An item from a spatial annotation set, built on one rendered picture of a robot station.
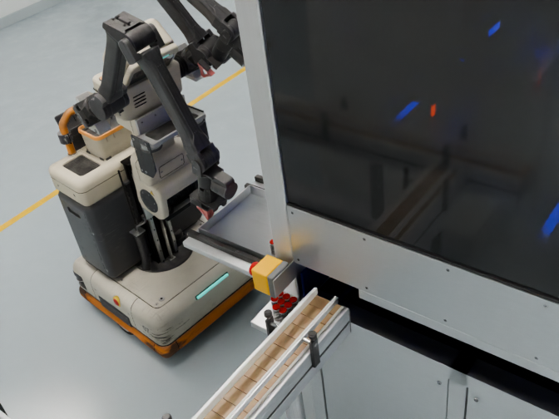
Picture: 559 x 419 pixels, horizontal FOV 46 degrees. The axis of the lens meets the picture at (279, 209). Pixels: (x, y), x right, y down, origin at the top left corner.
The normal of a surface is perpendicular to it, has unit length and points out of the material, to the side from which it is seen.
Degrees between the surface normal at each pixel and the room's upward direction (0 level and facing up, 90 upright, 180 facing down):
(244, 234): 0
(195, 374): 0
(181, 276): 0
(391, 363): 90
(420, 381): 90
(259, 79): 90
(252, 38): 90
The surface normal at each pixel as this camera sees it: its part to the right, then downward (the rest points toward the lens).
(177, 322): 0.73, 0.34
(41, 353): -0.11, -0.79
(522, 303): -0.60, 0.54
